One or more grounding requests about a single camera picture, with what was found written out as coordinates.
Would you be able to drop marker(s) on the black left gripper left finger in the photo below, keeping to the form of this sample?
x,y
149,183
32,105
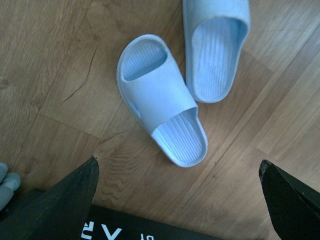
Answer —
x,y
56,214

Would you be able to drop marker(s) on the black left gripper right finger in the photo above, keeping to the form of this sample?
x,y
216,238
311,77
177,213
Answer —
x,y
293,206

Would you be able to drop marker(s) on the light blue slipper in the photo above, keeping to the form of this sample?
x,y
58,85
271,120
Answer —
x,y
151,84
214,34

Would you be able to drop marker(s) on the black printed box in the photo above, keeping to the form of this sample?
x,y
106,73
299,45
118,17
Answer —
x,y
108,224

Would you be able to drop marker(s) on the light blue sock foot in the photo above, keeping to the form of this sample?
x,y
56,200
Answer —
x,y
9,183

